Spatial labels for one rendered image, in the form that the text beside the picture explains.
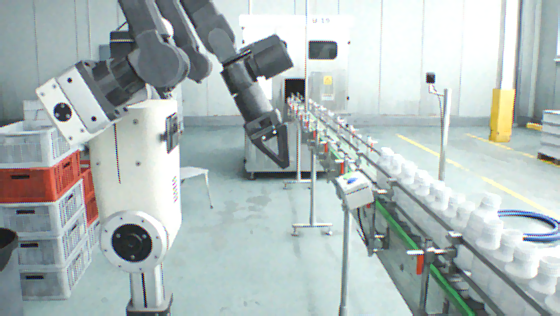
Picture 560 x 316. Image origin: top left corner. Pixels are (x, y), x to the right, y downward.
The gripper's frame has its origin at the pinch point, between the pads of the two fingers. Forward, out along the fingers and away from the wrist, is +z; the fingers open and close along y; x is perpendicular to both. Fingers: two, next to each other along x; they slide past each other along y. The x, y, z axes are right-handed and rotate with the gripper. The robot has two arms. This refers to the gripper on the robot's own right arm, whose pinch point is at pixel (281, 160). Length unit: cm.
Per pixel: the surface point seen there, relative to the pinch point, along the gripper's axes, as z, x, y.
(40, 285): 29, 171, 184
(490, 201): 26.9, -33.7, -1.8
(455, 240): 31.6, -24.3, 0.1
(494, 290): 37.9, -23.5, -12.1
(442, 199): 29.2, -30.6, 16.2
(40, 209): -14, 141, 180
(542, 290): 33.0, -25.9, -24.8
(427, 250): 30.5, -18.0, 0.2
